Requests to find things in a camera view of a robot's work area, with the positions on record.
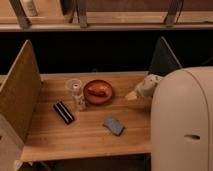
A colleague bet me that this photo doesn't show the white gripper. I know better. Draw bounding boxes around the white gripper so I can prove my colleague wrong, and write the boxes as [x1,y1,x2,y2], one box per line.
[125,74,163,101]

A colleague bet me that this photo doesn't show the orange ceramic bowl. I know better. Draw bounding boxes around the orange ceramic bowl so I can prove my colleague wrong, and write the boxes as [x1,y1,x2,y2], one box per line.
[83,80,113,105]

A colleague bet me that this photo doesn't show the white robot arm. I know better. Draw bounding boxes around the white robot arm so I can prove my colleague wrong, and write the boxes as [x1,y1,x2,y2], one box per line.
[126,67,213,171]

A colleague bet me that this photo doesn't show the sausage in bowl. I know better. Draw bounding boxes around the sausage in bowl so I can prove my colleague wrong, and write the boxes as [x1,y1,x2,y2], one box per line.
[88,89,107,97]

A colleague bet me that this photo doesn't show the blue sponge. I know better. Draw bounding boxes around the blue sponge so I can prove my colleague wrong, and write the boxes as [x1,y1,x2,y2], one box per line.
[103,117,125,136]

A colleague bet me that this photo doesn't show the right dark side panel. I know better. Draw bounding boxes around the right dark side panel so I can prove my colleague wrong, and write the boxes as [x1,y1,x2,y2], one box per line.
[149,36,182,76]

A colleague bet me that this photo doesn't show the clear plastic bottle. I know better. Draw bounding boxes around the clear plastic bottle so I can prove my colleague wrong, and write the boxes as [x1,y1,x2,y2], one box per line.
[72,84,86,111]

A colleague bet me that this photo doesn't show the clear plastic cup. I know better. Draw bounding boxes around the clear plastic cup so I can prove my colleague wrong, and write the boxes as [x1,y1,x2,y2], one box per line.
[65,79,82,93]

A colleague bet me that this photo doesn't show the black striped box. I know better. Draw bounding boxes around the black striped box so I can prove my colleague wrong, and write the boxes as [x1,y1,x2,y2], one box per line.
[53,101,75,124]

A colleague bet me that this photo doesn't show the left wooden side panel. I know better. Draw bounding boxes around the left wooden side panel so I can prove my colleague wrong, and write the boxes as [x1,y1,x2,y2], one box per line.
[0,40,41,143]

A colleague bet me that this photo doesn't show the white bottle on shelf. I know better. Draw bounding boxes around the white bottle on shelf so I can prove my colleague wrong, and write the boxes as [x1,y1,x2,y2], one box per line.
[23,0,38,17]

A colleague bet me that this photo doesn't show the wooden shelf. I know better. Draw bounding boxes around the wooden shelf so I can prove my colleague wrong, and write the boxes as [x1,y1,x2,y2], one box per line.
[0,0,213,32]

